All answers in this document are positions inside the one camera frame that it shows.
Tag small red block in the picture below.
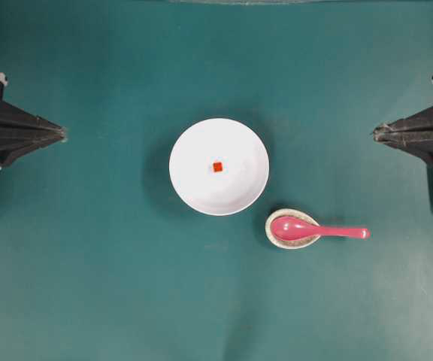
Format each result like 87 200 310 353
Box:
213 162 223 172

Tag speckled grey spoon rest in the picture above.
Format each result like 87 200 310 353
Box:
265 208 319 250

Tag white round bowl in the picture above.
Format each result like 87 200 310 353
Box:
168 118 270 216

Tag pink plastic spoon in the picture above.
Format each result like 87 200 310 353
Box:
271 216 371 241

